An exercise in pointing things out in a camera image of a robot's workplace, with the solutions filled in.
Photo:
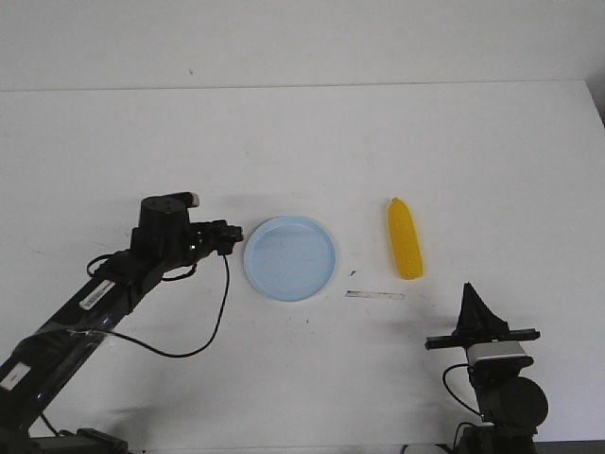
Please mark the clear tape strip horizontal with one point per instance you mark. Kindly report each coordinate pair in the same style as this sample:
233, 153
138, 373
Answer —
360, 294

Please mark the light blue round plate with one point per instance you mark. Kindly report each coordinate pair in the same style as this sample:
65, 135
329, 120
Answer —
290, 258

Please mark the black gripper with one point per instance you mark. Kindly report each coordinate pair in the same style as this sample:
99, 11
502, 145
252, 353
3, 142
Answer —
165, 234
477, 324

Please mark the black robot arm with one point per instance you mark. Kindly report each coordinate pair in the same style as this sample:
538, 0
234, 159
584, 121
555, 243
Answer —
510, 406
43, 363

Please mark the yellow plastic corn cob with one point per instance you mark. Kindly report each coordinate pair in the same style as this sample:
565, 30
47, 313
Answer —
404, 241

